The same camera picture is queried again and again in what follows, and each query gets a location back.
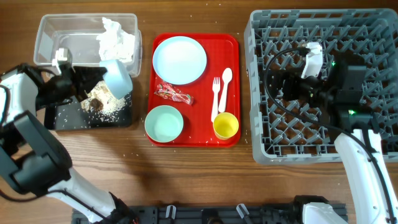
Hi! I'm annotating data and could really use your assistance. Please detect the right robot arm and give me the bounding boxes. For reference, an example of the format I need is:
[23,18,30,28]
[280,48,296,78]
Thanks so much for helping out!
[266,47,397,223]

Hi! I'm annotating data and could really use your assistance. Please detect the red snack wrapper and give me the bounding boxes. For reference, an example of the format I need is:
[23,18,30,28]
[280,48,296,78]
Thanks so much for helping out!
[154,82,193,105]

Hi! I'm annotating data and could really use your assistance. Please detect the white napkin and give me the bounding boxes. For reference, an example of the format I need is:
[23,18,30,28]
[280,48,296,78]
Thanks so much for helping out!
[96,17,136,63]

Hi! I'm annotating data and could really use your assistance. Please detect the grey dishwasher rack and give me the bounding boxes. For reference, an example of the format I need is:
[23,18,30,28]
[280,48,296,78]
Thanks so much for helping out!
[244,9,397,165]

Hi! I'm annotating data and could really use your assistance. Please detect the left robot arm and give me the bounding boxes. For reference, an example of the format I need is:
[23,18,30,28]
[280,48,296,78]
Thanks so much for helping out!
[1,60,139,223]

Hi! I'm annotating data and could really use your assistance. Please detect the clear plastic bin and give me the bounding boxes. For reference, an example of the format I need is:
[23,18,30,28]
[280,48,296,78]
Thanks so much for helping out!
[34,13,142,77]

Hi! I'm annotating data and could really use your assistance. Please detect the light blue plate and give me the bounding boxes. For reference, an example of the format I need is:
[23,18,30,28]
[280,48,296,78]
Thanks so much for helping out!
[152,36,207,85]

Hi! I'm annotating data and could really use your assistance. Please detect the white plastic fork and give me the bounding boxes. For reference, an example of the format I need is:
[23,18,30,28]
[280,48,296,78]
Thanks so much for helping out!
[211,77,221,122]

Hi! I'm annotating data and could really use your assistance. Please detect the black waste tray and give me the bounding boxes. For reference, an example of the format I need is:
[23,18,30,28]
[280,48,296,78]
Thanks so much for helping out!
[44,93,132,131]

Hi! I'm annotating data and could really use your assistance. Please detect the rice and food scraps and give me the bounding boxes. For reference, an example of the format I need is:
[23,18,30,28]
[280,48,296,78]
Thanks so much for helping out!
[80,81,126,115]

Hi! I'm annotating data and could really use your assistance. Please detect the white plastic spoon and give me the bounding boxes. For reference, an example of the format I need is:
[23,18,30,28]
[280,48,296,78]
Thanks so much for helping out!
[218,68,233,113]

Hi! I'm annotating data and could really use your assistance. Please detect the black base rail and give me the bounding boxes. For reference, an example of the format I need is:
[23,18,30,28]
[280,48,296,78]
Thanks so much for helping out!
[71,203,348,224]

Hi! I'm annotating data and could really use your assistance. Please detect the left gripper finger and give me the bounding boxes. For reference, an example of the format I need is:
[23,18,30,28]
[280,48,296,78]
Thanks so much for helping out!
[73,66,108,86]
[75,84,96,102]

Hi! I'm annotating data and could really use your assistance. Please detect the green bowl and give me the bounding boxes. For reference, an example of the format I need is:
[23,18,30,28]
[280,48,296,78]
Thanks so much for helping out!
[144,105,184,143]

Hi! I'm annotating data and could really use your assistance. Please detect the red serving tray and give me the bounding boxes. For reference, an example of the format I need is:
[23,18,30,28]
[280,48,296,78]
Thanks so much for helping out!
[147,33,241,147]

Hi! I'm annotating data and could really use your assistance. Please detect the light blue bowl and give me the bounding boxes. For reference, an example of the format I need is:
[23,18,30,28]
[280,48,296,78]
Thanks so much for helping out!
[99,60,133,100]

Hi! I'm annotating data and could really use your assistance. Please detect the yellow cup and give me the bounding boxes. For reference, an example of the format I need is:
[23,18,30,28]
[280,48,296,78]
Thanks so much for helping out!
[213,112,239,140]

